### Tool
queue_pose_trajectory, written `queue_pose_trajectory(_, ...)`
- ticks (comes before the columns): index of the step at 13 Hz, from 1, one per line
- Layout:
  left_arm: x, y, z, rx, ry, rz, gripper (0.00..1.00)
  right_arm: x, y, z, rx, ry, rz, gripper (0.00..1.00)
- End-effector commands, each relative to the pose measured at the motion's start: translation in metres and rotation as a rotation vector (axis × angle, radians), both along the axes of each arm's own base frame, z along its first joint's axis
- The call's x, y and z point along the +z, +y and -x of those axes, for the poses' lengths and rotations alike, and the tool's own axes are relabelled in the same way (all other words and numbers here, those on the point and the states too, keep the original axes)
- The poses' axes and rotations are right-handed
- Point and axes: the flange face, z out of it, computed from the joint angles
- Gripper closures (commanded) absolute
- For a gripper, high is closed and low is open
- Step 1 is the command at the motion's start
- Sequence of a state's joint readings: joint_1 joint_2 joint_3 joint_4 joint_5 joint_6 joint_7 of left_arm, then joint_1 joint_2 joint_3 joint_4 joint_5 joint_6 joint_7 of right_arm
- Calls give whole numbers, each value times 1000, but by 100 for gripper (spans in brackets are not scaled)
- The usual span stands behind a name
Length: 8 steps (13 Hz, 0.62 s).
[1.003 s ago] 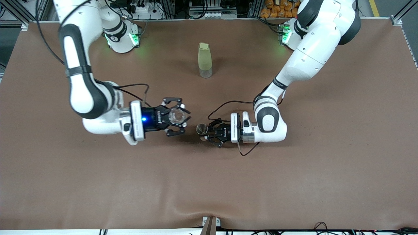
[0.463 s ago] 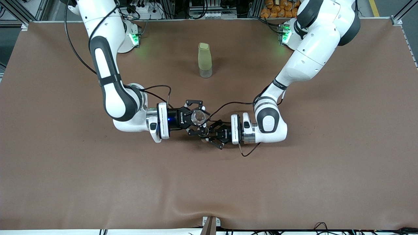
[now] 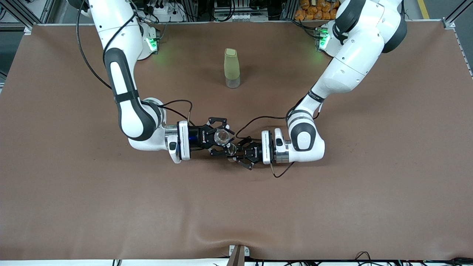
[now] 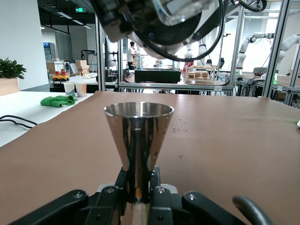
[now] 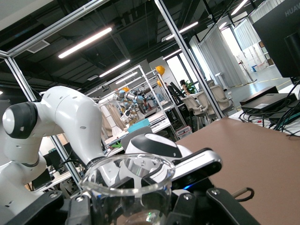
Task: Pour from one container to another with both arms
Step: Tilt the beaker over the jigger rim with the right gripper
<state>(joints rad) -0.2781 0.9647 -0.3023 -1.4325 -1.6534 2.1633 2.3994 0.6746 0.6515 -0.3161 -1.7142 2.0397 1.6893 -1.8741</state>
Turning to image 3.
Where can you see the steel double cone jigger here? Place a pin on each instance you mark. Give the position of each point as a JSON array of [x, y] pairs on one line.
[[231, 149]]

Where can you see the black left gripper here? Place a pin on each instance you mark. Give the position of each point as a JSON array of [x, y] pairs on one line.
[[255, 151]]

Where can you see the clear bottle with green sleeve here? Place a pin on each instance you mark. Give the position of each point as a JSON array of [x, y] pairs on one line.
[[231, 66]]

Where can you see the grey electronics box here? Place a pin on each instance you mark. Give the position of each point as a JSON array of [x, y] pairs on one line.
[[240, 16]]

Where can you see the brown table mat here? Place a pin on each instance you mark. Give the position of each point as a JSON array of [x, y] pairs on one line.
[[236, 214]]

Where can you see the aluminium frame profile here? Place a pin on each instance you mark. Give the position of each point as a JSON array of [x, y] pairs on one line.
[[26, 13]]

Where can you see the small clear glass beaker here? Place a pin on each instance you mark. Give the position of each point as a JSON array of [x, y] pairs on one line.
[[221, 136]]

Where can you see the metal table edge bracket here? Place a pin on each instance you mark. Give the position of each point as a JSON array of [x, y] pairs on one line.
[[239, 255]]

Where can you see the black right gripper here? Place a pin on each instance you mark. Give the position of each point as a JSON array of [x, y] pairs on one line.
[[198, 138]]

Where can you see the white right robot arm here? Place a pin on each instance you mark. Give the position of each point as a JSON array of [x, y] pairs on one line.
[[129, 118]]

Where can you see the white power strip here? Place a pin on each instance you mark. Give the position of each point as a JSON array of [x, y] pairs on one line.
[[162, 11]]

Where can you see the orange snack bags pile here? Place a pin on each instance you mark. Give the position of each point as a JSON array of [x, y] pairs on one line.
[[314, 13]]

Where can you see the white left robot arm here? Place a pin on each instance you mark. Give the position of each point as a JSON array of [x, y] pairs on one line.
[[347, 62]]

